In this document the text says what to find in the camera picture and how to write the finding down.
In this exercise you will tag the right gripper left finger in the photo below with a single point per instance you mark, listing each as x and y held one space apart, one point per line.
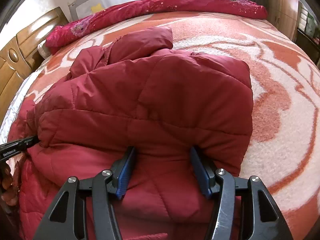
65 218

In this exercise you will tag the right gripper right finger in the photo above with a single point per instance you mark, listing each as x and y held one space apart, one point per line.
246 201

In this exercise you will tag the dark red puffer jacket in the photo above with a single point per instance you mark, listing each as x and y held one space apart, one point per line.
138 92

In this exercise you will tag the person's left hand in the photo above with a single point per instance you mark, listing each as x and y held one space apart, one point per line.
9 184

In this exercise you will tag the orange white floral blanket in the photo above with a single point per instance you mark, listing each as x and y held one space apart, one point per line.
284 147

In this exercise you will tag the wooden headboard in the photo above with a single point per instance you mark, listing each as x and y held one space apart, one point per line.
20 57

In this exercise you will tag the white pillow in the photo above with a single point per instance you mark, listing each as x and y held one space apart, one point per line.
43 50

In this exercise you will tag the wooden wardrobe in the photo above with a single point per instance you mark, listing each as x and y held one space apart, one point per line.
283 15

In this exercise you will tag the magenta floral quilt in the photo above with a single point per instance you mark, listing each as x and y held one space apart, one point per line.
64 35

